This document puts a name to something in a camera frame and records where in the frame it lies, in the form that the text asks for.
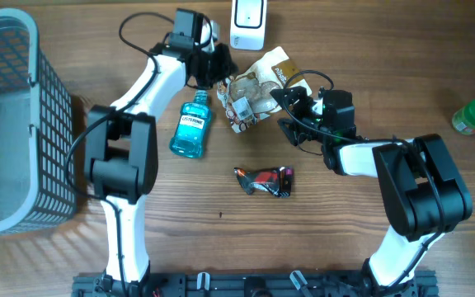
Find grey plastic basket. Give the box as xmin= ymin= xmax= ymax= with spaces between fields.
xmin=0 ymin=8 xmax=77 ymax=236

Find white brown snack pouch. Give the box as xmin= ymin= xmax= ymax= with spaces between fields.
xmin=217 ymin=46 xmax=312 ymax=134

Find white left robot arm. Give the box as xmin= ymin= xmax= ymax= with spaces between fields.
xmin=82 ymin=8 xmax=237 ymax=296

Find black red snack packet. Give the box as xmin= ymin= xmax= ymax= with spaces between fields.
xmin=234 ymin=167 xmax=294 ymax=198

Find white barcode scanner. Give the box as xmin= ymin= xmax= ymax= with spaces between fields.
xmin=230 ymin=0 xmax=267 ymax=51

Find blue mouthwash bottle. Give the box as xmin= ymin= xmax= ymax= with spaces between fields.
xmin=169 ymin=90 xmax=212 ymax=158

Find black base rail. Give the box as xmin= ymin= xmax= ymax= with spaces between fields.
xmin=71 ymin=270 xmax=440 ymax=297

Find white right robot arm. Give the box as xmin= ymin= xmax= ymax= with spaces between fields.
xmin=270 ymin=87 xmax=473 ymax=296

